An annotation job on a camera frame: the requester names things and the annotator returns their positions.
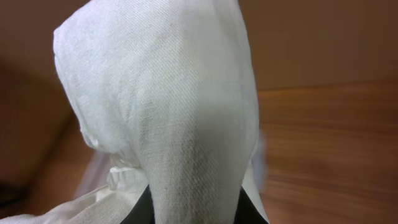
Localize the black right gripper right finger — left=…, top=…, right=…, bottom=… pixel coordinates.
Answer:
left=233, top=187, right=269, bottom=224

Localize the cream cloth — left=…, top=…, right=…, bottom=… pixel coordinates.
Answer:
left=3, top=0, right=268, bottom=224

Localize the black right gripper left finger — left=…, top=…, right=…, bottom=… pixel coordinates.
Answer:
left=120, top=186, right=155, bottom=224

